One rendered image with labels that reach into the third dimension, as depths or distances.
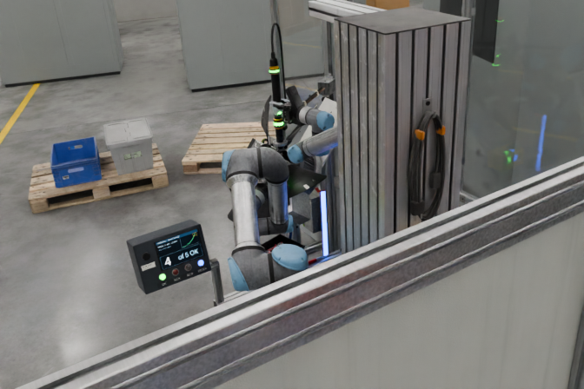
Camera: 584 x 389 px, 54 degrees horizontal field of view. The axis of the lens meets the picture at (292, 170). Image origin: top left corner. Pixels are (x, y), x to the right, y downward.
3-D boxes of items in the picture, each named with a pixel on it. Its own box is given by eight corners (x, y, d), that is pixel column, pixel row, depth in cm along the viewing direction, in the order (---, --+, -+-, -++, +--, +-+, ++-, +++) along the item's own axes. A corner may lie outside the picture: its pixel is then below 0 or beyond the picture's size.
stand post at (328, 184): (331, 314, 352) (323, 141, 303) (340, 322, 345) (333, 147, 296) (325, 318, 350) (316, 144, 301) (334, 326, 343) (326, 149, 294)
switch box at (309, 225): (335, 225, 328) (334, 191, 319) (313, 234, 321) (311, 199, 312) (326, 219, 335) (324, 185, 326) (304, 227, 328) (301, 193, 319)
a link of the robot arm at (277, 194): (288, 137, 213) (291, 218, 249) (259, 141, 213) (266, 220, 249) (292, 160, 206) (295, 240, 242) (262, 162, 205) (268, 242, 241)
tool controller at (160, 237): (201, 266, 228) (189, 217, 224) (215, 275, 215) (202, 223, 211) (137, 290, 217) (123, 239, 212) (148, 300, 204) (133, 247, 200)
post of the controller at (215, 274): (221, 297, 235) (215, 257, 227) (224, 300, 233) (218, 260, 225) (215, 299, 234) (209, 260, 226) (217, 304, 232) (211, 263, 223)
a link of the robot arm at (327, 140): (379, 136, 198) (292, 171, 235) (396, 127, 205) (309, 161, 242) (365, 106, 198) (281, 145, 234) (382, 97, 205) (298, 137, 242)
